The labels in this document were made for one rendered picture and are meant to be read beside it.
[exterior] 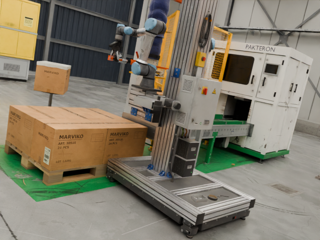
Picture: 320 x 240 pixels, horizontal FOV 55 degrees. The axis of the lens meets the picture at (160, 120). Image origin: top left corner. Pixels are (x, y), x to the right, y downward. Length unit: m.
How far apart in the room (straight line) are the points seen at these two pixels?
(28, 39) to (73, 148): 7.89
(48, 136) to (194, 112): 1.34
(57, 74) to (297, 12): 10.12
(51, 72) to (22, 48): 6.12
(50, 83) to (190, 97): 2.40
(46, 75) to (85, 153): 1.74
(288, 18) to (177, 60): 10.32
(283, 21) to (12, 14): 9.44
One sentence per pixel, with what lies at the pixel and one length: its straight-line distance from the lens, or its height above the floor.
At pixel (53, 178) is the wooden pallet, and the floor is 0.07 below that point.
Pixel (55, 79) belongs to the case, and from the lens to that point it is 4.58.
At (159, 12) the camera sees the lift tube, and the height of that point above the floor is 1.86.
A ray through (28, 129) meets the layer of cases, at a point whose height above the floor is 0.41.
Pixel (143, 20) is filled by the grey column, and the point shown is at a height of 1.92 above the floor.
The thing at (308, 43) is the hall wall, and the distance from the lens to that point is 12.52.
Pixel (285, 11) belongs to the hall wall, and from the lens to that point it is 13.25.
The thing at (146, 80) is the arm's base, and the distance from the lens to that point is 3.04.
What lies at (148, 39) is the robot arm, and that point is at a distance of 2.92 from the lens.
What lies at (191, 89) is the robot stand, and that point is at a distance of 2.77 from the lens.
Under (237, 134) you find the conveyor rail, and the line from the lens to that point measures 5.24.
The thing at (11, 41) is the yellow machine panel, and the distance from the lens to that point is 10.55.
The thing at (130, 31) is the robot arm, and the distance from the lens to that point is 3.21.
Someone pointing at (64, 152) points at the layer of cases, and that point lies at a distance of 3.04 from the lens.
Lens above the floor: 1.25
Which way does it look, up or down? 9 degrees down
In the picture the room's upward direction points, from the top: 11 degrees clockwise
